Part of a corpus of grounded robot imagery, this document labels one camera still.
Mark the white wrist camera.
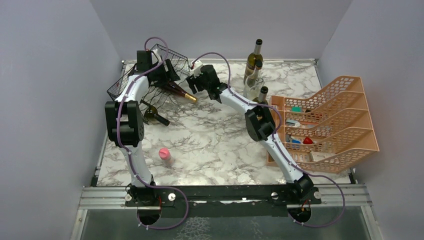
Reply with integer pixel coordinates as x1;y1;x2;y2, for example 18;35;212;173
190;61;203;78
150;47;164;64

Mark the purple cable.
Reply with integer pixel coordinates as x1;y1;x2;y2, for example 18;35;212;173
114;36;190;231
190;51;346;229

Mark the dark green wine bottle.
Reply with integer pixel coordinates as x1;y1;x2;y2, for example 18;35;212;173
144;105;170;126
252;86;269;105

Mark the red triangular item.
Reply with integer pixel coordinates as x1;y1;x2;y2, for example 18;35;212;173
302;137;314;145

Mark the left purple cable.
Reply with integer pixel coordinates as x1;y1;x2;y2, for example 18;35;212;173
114;36;190;231

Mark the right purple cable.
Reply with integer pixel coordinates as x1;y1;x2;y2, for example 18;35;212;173
190;51;346;229

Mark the orange plastic desk organizer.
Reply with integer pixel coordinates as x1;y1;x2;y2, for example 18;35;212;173
269;75;380;174

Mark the black wire wine rack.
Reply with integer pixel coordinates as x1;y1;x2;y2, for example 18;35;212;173
105;44;198;129

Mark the clear glass wine bottle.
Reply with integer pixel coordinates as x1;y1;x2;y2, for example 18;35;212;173
243;59;264;101

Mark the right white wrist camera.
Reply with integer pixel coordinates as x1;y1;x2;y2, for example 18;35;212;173
190;61;203;78

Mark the amber bottle gold cap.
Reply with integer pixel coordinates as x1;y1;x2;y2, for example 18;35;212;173
163;81;198;103

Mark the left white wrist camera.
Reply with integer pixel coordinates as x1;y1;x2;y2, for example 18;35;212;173
150;47;164;64

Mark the small pink capped bottle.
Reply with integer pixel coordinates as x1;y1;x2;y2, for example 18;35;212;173
158;147;174;167

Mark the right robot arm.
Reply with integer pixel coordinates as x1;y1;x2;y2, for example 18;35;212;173
186;64;314;204

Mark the green wine bottle tan label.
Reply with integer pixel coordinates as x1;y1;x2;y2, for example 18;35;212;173
243;38;263;80

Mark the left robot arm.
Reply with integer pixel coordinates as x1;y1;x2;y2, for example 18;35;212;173
104;49;175;206

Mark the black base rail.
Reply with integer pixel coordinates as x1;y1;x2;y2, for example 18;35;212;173
124;184;322;219

